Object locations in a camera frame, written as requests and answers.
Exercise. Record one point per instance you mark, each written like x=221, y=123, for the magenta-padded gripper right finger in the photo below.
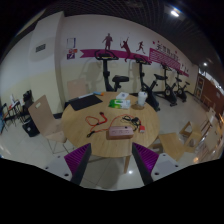
x=146, y=159

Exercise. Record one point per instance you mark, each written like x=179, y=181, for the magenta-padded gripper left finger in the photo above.
x=77, y=159

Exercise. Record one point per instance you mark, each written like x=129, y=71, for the brown round coaster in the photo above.
x=135, y=107

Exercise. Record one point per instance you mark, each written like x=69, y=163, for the black bag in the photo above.
x=31, y=128

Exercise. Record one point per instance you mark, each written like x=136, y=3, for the black desk pad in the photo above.
x=85, y=102

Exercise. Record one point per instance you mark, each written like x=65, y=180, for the white cup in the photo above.
x=142, y=98

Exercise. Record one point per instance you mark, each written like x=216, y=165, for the green wet wipes pack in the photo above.
x=116, y=103

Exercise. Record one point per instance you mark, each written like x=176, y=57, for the black exercise bike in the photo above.
x=169, y=91
x=181, y=90
x=150, y=93
x=106, y=73

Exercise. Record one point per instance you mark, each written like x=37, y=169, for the orange and blue pen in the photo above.
x=98, y=93

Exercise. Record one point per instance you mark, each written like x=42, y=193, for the cluttered dark desk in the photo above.
x=15, y=106

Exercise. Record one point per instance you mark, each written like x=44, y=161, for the brown wooden cabinet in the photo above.
x=210, y=88

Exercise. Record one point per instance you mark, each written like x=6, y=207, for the round ceiling light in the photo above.
x=205, y=64
x=175, y=13

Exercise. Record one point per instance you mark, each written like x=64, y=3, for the magenta wall banner decal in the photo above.
x=160, y=56

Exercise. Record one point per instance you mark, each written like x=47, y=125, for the wall poster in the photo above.
x=71, y=48

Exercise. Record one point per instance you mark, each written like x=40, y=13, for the grey wall sign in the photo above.
x=40, y=48

